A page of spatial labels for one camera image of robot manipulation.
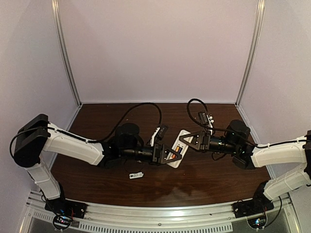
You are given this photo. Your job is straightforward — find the white remote control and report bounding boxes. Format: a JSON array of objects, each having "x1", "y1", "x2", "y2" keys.
[{"x1": 167, "y1": 130, "x2": 189, "y2": 168}]

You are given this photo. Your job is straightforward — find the white battery cover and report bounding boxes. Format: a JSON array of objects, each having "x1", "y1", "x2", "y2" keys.
[{"x1": 129, "y1": 172, "x2": 144, "y2": 179}]

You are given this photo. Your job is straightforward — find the orange battery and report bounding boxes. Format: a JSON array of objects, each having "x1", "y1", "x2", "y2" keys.
[{"x1": 171, "y1": 149, "x2": 178, "y2": 159}]

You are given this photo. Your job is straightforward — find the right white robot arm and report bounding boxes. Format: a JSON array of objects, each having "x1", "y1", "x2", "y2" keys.
[{"x1": 179, "y1": 120, "x2": 311, "y2": 203}]

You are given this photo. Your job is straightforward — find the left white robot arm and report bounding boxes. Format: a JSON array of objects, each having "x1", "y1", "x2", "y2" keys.
[{"x1": 9, "y1": 114, "x2": 183, "y2": 200}]

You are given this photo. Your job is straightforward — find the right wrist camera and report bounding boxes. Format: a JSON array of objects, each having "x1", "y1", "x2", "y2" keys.
[{"x1": 198, "y1": 112, "x2": 214, "y2": 128}]

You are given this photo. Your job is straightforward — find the left black cable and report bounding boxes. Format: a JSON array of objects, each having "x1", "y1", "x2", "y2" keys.
[{"x1": 9, "y1": 102, "x2": 163, "y2": 156}]

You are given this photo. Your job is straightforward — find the black cable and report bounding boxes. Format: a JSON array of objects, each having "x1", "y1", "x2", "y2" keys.
[
  {"x1": 187, "y1": 98, "x2": 258, "y2": 146},
  {"x1": 9, "y1": 102, "x2": 163, "y2": 156}
]

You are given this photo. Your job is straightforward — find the right black cable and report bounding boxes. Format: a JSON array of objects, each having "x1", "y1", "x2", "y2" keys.
[{"x1": 187, "y1": 98, "x2": 258, "y2": 146}]

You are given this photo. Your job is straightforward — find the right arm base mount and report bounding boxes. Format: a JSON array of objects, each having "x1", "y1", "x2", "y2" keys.
[{"x1": 232, "y1": 194, "x2": 274, "y2": 218}]

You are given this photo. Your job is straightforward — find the aluminium front rail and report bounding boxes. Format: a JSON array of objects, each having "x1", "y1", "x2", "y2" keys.
[{"x1": 17, "y1": 191, "x2": 302, "y2": 233}]

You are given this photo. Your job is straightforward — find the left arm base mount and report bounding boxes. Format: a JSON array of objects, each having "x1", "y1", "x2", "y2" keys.
[{"x1": 45, "y1": 198, "x2": 87, "y2": 219}]

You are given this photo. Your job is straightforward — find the right aluminium frame post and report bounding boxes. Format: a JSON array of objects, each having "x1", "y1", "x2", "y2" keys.
[{"x1": 235, "y1": 0, "x2": 265, "y2": 107}]

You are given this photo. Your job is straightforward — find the aluminium frame post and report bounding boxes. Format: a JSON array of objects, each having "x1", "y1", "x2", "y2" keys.
[
  {"x1": 235, "y1": 0, "x2": 265, "y2": 107},
  {"x1": 51, "y1": 0, "x2": 82, "y2": 107}
]

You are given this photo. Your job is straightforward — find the left aluminium frame post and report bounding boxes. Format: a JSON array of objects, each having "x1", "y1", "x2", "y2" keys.
[{"x1": 51, "y1": 0, "x2": 82, "y2": 107}]

